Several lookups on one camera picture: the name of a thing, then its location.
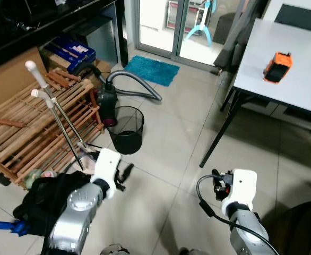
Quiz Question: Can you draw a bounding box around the green and pink soft toy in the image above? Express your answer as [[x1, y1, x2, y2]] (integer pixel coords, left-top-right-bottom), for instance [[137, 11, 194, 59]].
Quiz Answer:
[[22, 168, 59, 190]]

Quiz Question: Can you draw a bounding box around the grey curtain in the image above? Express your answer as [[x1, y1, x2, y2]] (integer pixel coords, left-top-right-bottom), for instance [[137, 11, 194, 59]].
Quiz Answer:
[[213, 0, 271, 68]]

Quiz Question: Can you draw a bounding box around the black fabric bag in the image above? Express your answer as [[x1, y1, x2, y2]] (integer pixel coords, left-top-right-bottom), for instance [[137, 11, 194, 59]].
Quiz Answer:
[[13, 171, 93, 237]]

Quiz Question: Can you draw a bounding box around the sliding glass door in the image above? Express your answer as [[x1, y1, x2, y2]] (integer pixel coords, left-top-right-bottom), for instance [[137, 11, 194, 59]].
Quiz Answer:
[[136, 0, 242, 68]]

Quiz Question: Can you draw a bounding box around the blue cardboard box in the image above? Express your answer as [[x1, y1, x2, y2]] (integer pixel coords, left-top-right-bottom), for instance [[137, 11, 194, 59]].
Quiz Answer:
[[43, 36, 97, 74]]

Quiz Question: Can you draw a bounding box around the black vacuum cleaner with hose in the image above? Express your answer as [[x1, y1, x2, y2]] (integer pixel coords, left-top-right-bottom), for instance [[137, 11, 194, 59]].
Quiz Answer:
[[71, 61, 163, 129]]

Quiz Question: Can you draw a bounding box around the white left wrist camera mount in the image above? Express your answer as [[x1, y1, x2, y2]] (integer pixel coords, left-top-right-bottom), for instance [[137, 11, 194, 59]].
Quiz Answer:
[[90, 148, 123, 200]]

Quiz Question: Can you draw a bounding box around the light blue stand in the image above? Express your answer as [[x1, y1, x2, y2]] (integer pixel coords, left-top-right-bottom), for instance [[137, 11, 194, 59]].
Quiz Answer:
[[184, 0, 218, 47]]

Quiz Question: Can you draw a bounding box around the blue plastic tool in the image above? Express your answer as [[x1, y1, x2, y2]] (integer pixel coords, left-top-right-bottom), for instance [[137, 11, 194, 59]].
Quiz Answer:
[[0, 218, 33, 237]]

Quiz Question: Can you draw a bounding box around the teal shaggy floor mat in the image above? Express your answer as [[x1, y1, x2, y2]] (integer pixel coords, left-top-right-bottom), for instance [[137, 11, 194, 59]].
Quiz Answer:
[[124, 55, 180, 88]]

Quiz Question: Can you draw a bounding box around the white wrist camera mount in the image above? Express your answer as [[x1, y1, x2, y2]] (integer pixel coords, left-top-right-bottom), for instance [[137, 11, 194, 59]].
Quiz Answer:
[[90, 148, 123, 200], [221, 169, 258, 216]]

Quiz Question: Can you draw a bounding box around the wooden slatted rack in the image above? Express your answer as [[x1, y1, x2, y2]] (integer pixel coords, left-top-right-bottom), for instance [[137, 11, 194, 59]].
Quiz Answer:
[[0, 68, 106, 190]]

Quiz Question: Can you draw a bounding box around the black desk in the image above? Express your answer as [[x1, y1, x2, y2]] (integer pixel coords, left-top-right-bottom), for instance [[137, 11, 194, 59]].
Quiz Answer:
[[0, 0, 129, 74]]

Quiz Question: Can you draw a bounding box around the black mesh wastebasket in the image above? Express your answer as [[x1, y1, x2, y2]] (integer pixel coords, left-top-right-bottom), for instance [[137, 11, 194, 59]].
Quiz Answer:
[[108, 106, 145, 156]]

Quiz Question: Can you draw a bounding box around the grey table with black legs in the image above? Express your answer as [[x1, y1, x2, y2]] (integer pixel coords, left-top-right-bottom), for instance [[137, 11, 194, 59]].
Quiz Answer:
[[200, 18, 311, 168]]

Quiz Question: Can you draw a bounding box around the grey left robot foot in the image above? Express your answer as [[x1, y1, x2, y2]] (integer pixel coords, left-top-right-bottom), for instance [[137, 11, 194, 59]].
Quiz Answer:
[[99, 243, 131, 255]]

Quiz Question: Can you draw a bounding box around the orange and black device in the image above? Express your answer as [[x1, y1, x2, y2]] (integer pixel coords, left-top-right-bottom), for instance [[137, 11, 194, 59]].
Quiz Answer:
[[263, 52, 293, 84]]

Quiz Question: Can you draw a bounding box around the white cabinet with dark panel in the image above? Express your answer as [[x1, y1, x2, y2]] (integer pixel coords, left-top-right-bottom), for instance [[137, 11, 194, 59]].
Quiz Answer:
[[261, 0, 311, 33]]

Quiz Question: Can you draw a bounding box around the brown cardboard box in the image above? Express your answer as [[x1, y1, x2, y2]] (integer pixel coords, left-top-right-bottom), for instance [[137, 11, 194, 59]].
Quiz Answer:
[[0, 46, 48, 113]]

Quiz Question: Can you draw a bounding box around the metal pole with white handle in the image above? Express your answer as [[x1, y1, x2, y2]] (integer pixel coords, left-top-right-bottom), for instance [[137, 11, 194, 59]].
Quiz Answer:
[[24, 60, 93, 156], [31, 88, 86, 172]]

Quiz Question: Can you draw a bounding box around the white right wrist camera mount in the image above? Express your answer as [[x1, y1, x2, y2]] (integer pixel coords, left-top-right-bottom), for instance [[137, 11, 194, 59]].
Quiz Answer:
[[221, 169, 258, 216]]

